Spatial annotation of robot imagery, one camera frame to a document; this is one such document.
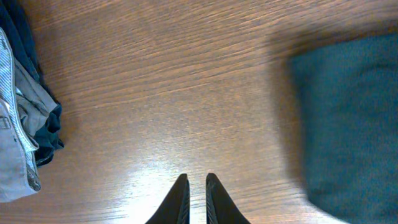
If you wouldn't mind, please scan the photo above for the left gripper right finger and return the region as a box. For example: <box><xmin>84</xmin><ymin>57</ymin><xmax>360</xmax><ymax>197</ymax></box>
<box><xmin>206</xmin><ymin>173</ymin><xmax>250</xmax><ymax>224</ymax></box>

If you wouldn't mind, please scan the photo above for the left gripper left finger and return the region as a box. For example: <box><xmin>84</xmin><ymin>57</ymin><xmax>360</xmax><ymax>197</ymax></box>
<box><xmin>146</xmin><ymin>174</ymin><xmax>190</xmax><ymax>224</ymax></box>

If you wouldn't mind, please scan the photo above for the dark green t-shirt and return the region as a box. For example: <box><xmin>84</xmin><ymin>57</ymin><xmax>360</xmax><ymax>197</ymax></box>
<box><xmin>290</xmin><ymin>34</ymin><xmax>397</xmax><ymax>223</ymax></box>

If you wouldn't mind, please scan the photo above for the folded grey-brown garment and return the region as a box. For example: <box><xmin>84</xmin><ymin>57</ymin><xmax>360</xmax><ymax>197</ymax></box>
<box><xmin>0</xmin><ymin>0</ymin><xmax>65</xmax><ymax>203</ymax></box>

